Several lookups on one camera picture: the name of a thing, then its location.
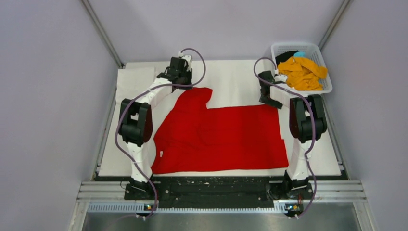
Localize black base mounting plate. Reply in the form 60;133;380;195
124;176;316;209

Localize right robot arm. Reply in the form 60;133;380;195
255;71;327;198

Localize aluminium corner post left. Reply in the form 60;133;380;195
80;0;124;69

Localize black t-shirt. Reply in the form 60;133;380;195
275;50;299;65

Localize aluminium front rail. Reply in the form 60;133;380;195
77;178;367;202

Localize aluminium corner post right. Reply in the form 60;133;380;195
318;0;353;50

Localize yellow t-shirt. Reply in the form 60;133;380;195
278;56;328;91

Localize white plastic laundry basket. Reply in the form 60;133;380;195
271;42;332;95

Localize folded white t-shirt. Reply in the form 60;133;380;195
115;67;155;104

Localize aluminium corner post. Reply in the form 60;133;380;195
318;0;353;50
80;0;124;69

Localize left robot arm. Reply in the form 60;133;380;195
118;53;192;199

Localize red t-shirt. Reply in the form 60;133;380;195
152;88;289;174

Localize white slotted cable duct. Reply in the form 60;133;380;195
87;202;300;214

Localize light blue t-shirt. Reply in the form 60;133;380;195
293;51;306;57

